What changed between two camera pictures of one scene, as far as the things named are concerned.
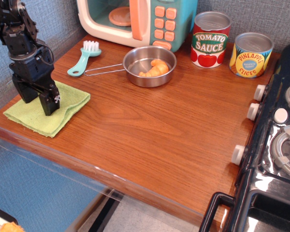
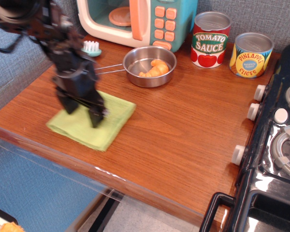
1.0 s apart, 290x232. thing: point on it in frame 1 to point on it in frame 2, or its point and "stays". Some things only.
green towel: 32,116 to 77,127
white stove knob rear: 259,92 stays
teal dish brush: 90,49 stays
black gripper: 34,65 to 79,82
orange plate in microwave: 121,16 stays
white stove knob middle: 253,111 stays
